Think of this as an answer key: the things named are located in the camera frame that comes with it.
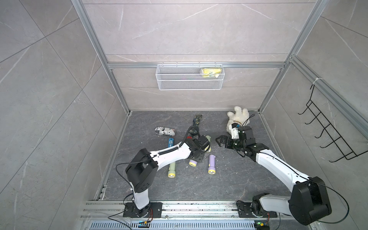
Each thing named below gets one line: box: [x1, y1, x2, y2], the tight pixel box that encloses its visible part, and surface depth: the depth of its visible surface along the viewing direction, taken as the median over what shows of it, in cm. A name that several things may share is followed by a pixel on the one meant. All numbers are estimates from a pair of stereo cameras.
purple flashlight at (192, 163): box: [188, 159, 198, 167], surface depth 83 cm
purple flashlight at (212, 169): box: [207, 154, 217, 175], surface depth 88 cm
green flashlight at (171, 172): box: [167, 161, 176, 179], surface depth 86 cm
